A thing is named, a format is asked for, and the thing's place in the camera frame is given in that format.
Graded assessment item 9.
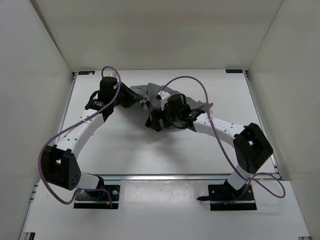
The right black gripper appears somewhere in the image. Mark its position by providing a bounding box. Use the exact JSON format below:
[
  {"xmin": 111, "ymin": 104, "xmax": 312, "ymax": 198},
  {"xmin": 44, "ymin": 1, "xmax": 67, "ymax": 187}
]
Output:
[{"xmin": 151, "ymin": 104, "xmax": 182, "ymax": 132}]

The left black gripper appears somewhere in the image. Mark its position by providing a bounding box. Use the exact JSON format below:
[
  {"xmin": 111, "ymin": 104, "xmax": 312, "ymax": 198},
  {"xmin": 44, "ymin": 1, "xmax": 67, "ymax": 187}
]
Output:
[{"xmin": 113, "ymin": 80, "xmax": 144, "ymax": 107}]

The grey pleated skirt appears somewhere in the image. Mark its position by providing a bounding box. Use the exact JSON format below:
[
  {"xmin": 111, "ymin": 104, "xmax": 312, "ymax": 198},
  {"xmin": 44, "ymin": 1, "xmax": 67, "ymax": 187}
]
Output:
[{"xmin": 130, "ymin": 83, "xmax": 213, "ymax": 119}]

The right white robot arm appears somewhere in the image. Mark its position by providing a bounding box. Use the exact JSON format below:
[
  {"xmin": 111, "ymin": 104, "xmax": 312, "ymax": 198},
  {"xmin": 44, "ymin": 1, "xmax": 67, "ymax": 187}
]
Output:
[{"xmin": 145, "ymin": 91, "xmax": 274, "ymax": 200}]

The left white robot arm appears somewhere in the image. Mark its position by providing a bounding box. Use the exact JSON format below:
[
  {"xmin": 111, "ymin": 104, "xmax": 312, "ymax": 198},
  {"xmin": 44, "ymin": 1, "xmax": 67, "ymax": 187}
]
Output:
[{"xmin": 40, "ymin": 76, "xmax": 143, "ymax": 199}]

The left blue corner label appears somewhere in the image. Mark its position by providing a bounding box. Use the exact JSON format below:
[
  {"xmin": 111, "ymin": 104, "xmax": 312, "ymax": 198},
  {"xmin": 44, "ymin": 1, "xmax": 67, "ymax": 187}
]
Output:
[{"xmin": 77, "ymin": 70, "xmax": 95, "ymax": 75}]

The blue corner label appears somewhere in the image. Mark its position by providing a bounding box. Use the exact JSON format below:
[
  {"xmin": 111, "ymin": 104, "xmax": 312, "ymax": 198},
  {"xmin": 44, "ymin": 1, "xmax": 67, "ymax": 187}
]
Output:
[
  {"xmin": 77, "ymin": 70, "xmax": 95, "ymax": 75},
  {"xmin": 225, "ymin": 69, "xmax": 243, "ymax": 74}
]

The right blue corner label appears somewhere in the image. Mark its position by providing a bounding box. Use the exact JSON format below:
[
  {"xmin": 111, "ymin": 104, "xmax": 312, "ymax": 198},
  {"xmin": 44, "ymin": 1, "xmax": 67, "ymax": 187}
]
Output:
[{"xmin": 225, "ymin": 69, "xmax": 243, "ymax": 74}]

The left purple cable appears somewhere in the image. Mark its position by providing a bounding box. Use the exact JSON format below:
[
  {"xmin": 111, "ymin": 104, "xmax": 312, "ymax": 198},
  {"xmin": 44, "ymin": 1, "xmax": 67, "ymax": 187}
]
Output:
[{"xmin": 36, "ymin": 65, "xmax": 122, "ymax": 205}]

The purple cable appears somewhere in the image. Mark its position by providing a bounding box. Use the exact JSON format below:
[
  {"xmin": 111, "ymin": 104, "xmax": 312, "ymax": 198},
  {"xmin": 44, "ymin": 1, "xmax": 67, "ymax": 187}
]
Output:
[
  {"xmin": 159, "ymin": 75, "xmax": 287, "ymax": 200},
  {"xmin": 36, "ymin": 65, "xmax": 122, "ymax": 205}
]

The aluminium front rail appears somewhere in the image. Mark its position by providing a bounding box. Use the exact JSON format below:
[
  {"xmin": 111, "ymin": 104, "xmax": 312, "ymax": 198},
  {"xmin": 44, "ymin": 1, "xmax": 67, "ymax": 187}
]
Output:
[{"xmin": 100, "ymin": 174, "xmax": 229, "ymax": 181}]

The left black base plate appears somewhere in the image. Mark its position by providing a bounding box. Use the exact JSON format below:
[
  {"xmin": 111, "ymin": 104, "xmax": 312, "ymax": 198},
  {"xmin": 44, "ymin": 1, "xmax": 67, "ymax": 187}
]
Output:
[{"xmin": 73, "ymin": 184, "xmax": 121, "ymax": 210}]

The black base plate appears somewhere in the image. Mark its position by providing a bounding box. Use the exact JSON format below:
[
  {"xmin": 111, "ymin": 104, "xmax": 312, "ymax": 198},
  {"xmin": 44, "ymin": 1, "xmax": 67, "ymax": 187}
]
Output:
[
  {"xmin": 73, "ymin": 184, "xmax": 121, "ymax": 210},
  {"xmin": 197, "ymin": 184, "xmax": 257, "ymax": 211}
]

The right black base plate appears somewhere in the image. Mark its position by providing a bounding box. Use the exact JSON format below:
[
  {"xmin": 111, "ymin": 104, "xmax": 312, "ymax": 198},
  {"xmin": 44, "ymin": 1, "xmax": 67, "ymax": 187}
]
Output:
[{"xmin": 197, "ymin": 184, "xmax": 257, "ymax": 211}]

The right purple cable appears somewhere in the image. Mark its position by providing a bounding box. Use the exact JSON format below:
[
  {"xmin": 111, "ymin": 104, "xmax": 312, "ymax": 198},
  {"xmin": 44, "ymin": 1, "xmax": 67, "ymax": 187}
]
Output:
[{"xmin": 159, "ymin": 75, "xmax": 287, "ymax": 200}]

